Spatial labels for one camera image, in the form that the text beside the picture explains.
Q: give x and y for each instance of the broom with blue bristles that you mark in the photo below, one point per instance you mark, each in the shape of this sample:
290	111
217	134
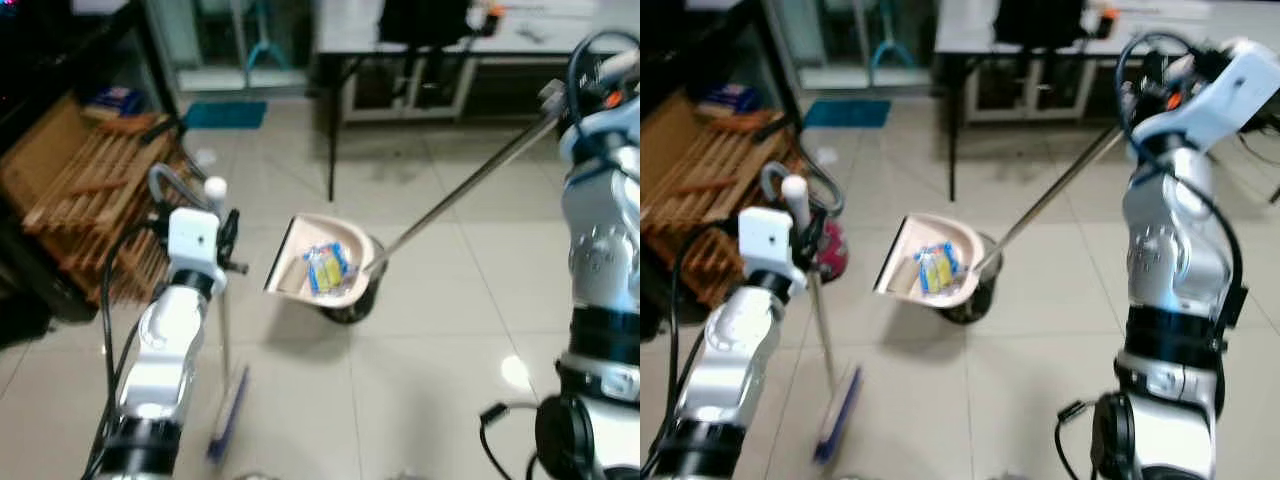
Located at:
836	410
228	410

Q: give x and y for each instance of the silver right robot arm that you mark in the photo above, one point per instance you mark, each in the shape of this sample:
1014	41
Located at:
1170	260
600	260

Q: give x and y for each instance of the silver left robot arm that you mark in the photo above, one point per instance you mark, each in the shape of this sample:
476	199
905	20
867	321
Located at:
165	335
728	340

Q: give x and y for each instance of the blue floor mat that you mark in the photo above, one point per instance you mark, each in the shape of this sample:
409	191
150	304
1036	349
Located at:
847	112
226	114

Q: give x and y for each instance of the dark red round object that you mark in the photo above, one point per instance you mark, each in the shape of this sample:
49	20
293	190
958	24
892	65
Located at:
835	252

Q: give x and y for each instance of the black-framed white-topped table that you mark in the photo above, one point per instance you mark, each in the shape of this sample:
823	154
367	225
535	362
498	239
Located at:
1160	28
540	30

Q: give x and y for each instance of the orange small object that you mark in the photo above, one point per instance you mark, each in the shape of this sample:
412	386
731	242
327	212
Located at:
494	14
1104	14

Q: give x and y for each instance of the blue and yellow packet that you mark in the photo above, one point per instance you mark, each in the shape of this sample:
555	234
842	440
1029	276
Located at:
328	268
938	270

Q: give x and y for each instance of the black dark furniture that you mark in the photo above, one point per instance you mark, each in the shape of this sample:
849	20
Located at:
50	50
690	40

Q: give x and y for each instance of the brown wooden slatted crate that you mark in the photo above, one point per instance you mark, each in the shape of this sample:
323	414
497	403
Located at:
705	190
90	195

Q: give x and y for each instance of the white low cabinet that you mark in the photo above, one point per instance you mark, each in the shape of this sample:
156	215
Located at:
1030	88
405	88

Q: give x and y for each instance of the blue printed box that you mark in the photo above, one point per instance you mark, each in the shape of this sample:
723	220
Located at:
728	97
113	100

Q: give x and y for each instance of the black bag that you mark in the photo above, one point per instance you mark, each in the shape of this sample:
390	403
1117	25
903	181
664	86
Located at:
1040	20
428	20

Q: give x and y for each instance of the black round bin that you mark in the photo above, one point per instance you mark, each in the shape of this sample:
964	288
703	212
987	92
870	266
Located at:
362	300
975	300

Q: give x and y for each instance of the glass sliding door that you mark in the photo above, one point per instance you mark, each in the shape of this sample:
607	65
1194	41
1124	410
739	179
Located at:
225	45
850	42

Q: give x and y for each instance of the teal metal stand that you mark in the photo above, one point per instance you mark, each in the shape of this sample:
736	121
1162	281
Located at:
892	45
268	45

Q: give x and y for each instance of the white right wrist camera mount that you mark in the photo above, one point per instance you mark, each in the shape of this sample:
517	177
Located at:
618	66
1235	90

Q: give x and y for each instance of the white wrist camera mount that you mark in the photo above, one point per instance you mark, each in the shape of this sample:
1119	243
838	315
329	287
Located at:
765	238
192	238
618	66
1235	90

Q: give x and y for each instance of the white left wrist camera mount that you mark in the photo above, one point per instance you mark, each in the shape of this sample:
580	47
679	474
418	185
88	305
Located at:
192	238
765	238

